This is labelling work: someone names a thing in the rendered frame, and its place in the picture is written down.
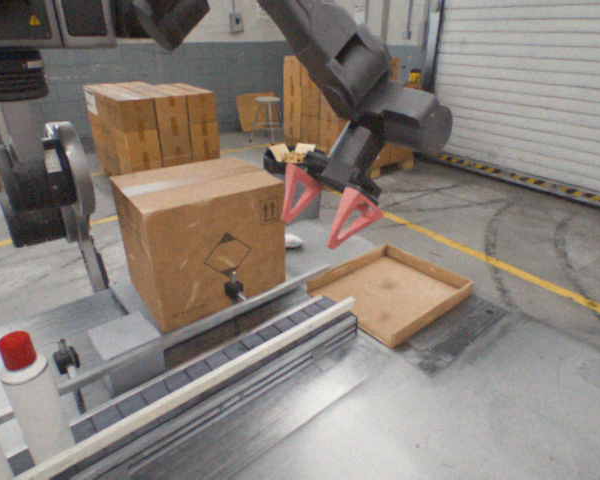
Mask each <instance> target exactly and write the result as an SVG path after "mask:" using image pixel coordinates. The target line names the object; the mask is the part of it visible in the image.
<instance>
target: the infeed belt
mask: <svg viewBox="0 0 600 480"><path fill-rule="evenodd" d="M336 304H338V303H336V302H335V301H333V300H332V299H330V298H328V297H327V296H325V297H323V298H321V299H319V300H317V301H315V302H314V303H311V304H309V305H307V306H305V307H303V308H301V310H300V309H299V310H297V311H295V312H293V313H291V314H289V315H287V317H286V316H285V317H283V318H281V319H279V320H277V321H275V322H273V323H272V324H270V325H268V326H266V327H263V328H261V329H259V330H257V331H255V332H253V333H251V334H249V335H247V336H245V337H243V338H241V339H239V341H238V340H237V341H235V342H233V344H231V345H229V346H227V347H225V348H223V349H222V351H221V350H219V351H217V352H215V353H213V354H211V355H209V356H207V357H206V358H204V359H203V360H200V361H198V362H196V363H194V364H191V365H189V366H187V367H185V368H183V370H182V369H181V370H179V371H177V372H175V373H173V374H171V375H169V376H167V377H165V378H163V379H162V381H163V382H164V383H163V382H162V381H161V380H159V381H157V382H155V383H153V384H151V386H149V387H147V388H145V389H144V390H141V391H139V393H140V394H139V393H138V392H137V393H135V394H133V395H131V396H129V397H127V398H125V399H123V400H121V401H119V402H117V403H116V406H117V408H116V406H115V404H113V405H111V406H109V407H107V408H105V409H103V410H101V411H98V412H96V413H94V414H92V415H90V418H91V421H90V419H89V417H86V418H84V419H82V420H81V422H79V423H77V424H75V425H73V426H71V427H70V428H71V430H72V433H73V436H74V439H75V442H76V444H78V443H80V442H82V441H84V440H86V439H88V438H90V437H91V436H93V435H95V434H97V433H99V432H101V431H104V430H106V429H107V428H109V426H111V425H113V424H115V423H117V422H119V421H120V420H122V419H124V418H126V417H128V416H130V415H132V414H134V413H135V412H137V411H139V410H141V409H143V408H145V407H148V406H150V405H151V404H153V403H155V402H157V401H159V400H161V399H163V398H164V397H166V396H168V395H170V394H172V393H174V392H176V391H177V390H178V389H179V388H181V387H183V386H185V385H187V384H189V383H191V382H192V381H194V380H196V379H199V378H201V377H203V376H205V375H207V374H208V373H210V372H212V371H214V370H216V369H218V368H220V367H222V366H223V365H225V364H227V363H229V362H231V361H233V360H235V359H236V358H238V357H240V356H242V355H244V354H246V353H248V352H250V351H251V350H253V349H255V348H257V346H259V345H261V344H263V343H264V342H267V341H269V340H271V339H273V338H275V337H277V336H279V335H280V334H282V333H284V332H286V331H288V330H290V329H292V328H294V327H295V326H297V325H299V324H301V323H303V322H305V321H307V320H308V319H310V318H312V317H314V316H316V315H318V314H320V313H322V312H323V311H325V310H327V309H329V308H331V307H333V306H335V305H336ZM351 315H353V313H352V312H351V311H349V310H348V311H346V312H344V313H342V314H340V315H339V316H337V317H335V318H333V319H331V320H330V321H328V322H326V323H324V324H323V325H321V326H319V327H317V328H315V329H314V330H312V331H310V332H308V333H306V334H305V335H303V336H301V337H299V338H297V339H296V340H294V341H292V342H290V343H289V344H287V345H285V346H283V347H281V348H280V350H278V351H276V352H274V353H272V354H271V355H268V356H266V357H264V358H262V359H261V360H259V361H257V362H255V363H254V364H252V365H250V366H248V367H246V368H245V369H243V370H241V371H239V372H237V373H236V374H234V375H232V376H230V377H228V378H227V379H225V380H223V381H221V382H220V383H218V384H216V385H214V386H212V387H211V388H209V389H207V390H205V391H203V392H202V393H199V394H197V396H195V397H193V398H192V399H190V400H188V401H186V402H185V403H183V404H181V405H179V406H177V407H176V408H174V409H172V410H170V411H168V412H167V413H165V414H163V415H161V416H159V417H158V418H156V419H154V420H152V421H151V422H148V423H146V424H144V425H142V426H141V427H139V428H137V429H135V430H133V431H132V433H130V434H128V435H126V436H124V437H123V438H121V439H119V440H117V441H116V442H114V443H112V444H110V445H108V446H107V447H104V448H102V449H100V450H98V451H97V452H95V453H93V454H91V455H89V456H88V457H86V458H84V459H82V460H81V461H79V462H77V463H75V464H73V465H72V466H70V467H68V468H66V469H64V471H63V472H61V473H58V474H56V475H54V476H53V477H51V478H49V479H47V480H68V479H70V478H72V477H73V476H75V475H77V474H79V473H80V472H82V470H84V469H86V468H87V467H89V466H91V465H92V464H94V463H96V462H98V461H99V460H101V459H103V458H105V457H106V456H109V455H111V454H113V453H114V452H116V451H118V450H120V449H121V448H123V447H125V446H127V445H128V444H130V443H132V442H134V441H135V440H137V439H139V438H141V437H142V436H144V435H146V433H148V432H149V431H151V430H154V429H156V428H157V427H159V426H161V425H163V424H164V423H166V422H168V421H170V420H171V419H173V418H175V417H177V416H178V415H180V414H182V413H183V412H185V411H187V410H189V409H190V408H192V407H194V406H196V405H197V404H199V403H201V402H204V401H205V400H207V399H209V398H211V396H212V395H214V394H216V393H218V392H219V391H221V390H223V389H225V388H226V387H228V386H230V385H232V384H233V383H235V382H237V381H239V380H240V379H242V378H244V377H246V376H247V375H249V374H251V373H253V372H254V371H256V370H258V369H260V368H261V367H263V366H265V365H267V364H268V363H271V362H273V361H275V360H276V359H278V358H280V357H281V356H283V355H285V354H287V353H288V352H290V351H292V349H294V348H295V347H297V346H299V345H301V344H302V343H304V342H306V341H308V340H309V339H311V338H313V337H315V336H316V335H318V334H320V333H322V332H323V331H325V330H327V329H329V328H330V327H332V326H334V325H336V324H337V323H339V322H341V321H343V320H344V319H346V318H348V317H350V316H351ZM183 371H184V372H183ZM140 395H141V396H140ZM7 459H8V462H9V464H10V466H11V468H12V470H13V473H14V474H15V476H18V475H19V474H21V473H23V472H25V471H27V470H29V469H31V468H33V467H34V466H35V463H34V460H33V458H32V456H31V453H30V451H29V448H26V449H24V450H22V451H20V452H18V453H17V454H15V455H13V456H11V457H9V458H7Z"/></svg>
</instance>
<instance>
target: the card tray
mask: <svg viewBox="0 0 600 480"><path fill-rule="evenodd" d="M472 286H473V281H472V280H470V279H467V278H465V277H463V276H461V275H458V274H456V273H454V272H452V271H449V270H447V269H445V268H443V267H440V266H437V265H435V264H433V263H430V262H428V261H426V260H424V259H421V258H419V257H417V256H415V255H412V254H410V253H408V252H406V251H403V250H401V249H399V248H397V247H394V246H392V245H390V244H388V243H387V244H385V245H382V246H380V247H377V248H375V249H373V250H371V251H369V252H367V253H364V254H362V255H360V256H358V257H356V258H354V259H351V260H349V261H347V262H345V263H343V264H341V265H338V266H336V267H334V268H332V269H331V270H330V272H328V273H326V274H323V275H321V276H319V277H317V278H315V279H313V280H311V281H308V282H307V294H308V295H309V296H311V297H313V298H315V297H317V296H319V295H321V296H322V295H323V296H327V297H328V298H330V299H332V300H333V301H335V302H336V303H340V302H342V301H344V300H346V299H348V298H350V297H351V298H353V299H354V307H353V308H351V309H349V311H351V312H352V313H353V315H355V316H356V317H357V327H358V328H360V329H361V330H363V331H364V332H367V333H368V334H370V335H371V336H373V337H374V339H376V340H377V341H379V342H381V343H382V344H384V345H385V346H387V347H388V348H390V349H391V350H392V349H394V348H395V347H397V346H398V345H399V344H401V343H402V342H404V341H405V340H407V339H408V338H410V337H411V336H412V335H414V334H415V333H417V332H418V331H420V330H421V329H422V328H424V327H425V326H427V325H428V324H431V323H432V322H434V321H435V319H436V318H438V317H439V316H441V315H442V314H444V313H445V312H447V311H448V310H449V309H451V308H452V307H454V306H455V305H457V304H458V303H460V302H461V301H462V300H464V299H465V298H467V297H468V296H470V295H471V290H472Z"/></svg>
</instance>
